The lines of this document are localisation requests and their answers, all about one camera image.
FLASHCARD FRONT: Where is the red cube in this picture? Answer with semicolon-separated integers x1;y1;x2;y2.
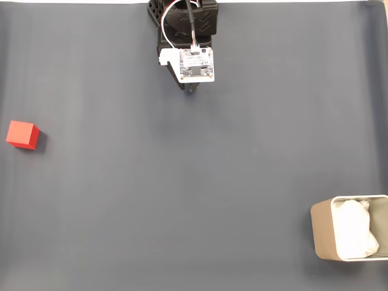
5;120;41;150

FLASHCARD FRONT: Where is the beige box with rounded corners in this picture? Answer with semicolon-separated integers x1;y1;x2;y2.
310;194;388;262

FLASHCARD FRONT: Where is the dark blue table mat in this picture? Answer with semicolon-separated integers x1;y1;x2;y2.
0;2;388;291

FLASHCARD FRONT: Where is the white crumpled cloth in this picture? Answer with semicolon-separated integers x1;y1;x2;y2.
332;198;380;260

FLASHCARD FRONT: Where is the black camera cable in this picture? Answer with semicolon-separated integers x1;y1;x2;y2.
185;0;201;49

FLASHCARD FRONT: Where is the white camera circuit board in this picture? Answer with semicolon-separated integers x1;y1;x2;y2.
158;47;215;84

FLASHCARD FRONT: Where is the white servo cable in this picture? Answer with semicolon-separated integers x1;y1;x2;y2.
160;0;179;49

